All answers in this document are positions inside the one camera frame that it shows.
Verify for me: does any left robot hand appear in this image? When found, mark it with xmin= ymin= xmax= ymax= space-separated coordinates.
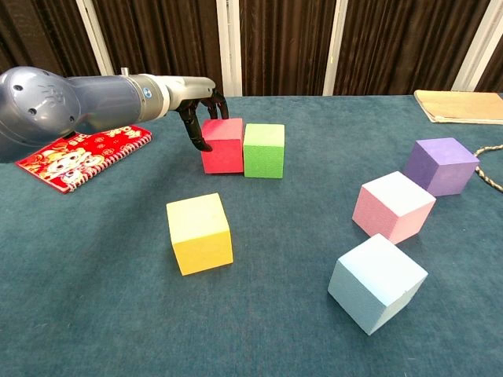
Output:
xmin=167 ymin=75 xmax=229 ymax=152

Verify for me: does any pink block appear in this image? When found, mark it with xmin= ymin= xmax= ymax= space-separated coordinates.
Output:
xmin=200 ymin=117 xmax=245 ymax=175

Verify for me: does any pink foam cube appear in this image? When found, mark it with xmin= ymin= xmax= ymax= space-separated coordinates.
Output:
xmin=351 ymin=170 xmax=437 ymax=245

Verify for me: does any light blue block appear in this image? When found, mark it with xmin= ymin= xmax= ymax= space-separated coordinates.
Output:
xmin=327 ymin=232 xmax=429 ymax=336

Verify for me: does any green foam cube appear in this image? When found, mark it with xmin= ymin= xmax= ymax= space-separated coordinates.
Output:
xmin=242 ymin=123 xmax=286 ymax=180

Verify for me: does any dark brown pleated curtain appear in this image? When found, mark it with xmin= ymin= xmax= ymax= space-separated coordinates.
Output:
xmin=0 ymin=0 xmax=503 ymax=105

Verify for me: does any red spiral cartoon notebook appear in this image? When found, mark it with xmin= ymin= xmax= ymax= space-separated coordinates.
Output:
xmin=15 ymin=124 xmax=153 ymax=195

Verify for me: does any yellow block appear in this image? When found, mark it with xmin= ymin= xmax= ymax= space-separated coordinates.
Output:
xmin=165 ymin=192 xmax=234 ymax=276

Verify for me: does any teal felt table cover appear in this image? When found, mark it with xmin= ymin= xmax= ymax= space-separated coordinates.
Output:
xmin=0 ymin=93 xmax=503 ymax=377

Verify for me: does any purple block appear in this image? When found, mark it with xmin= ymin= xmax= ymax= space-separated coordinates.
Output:
xmin=402 ymin=137 xmax=481 ymax=198

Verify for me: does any brown kraft paper notepad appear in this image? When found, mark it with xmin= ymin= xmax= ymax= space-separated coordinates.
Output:
xmin=413 ymin=89 xmax=503 ymax=126

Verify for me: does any white partition frame post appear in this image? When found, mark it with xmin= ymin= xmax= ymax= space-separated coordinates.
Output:
xmin=450 ymin=0 xmax=503 ymax=92
xmin=322 ymin=0 xmax=349 ymax=97
xmin=75 ymin=0 xmax=116 ymax=78
xmin=215 ymin=0 xmax=244 ymax=97

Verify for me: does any braided beige rope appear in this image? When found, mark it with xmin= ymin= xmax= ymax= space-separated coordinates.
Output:
xmin=473 ymin=144 xmax=503 ymax=193

